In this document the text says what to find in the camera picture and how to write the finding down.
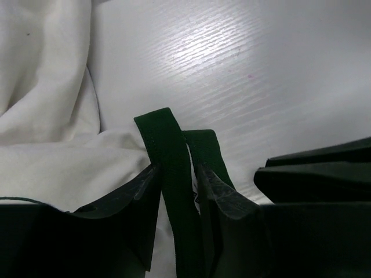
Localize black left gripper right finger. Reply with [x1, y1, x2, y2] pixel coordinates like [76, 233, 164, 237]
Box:
[198, 167, 370, 277]

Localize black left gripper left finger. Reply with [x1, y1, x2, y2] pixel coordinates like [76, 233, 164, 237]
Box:
[1, 166, 161, 277]

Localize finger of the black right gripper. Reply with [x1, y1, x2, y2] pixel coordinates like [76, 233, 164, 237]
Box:
[254, 138, 370, 203]

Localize white and green t shirt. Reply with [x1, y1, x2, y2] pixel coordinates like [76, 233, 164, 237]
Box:
[1, 1, 230, 277]

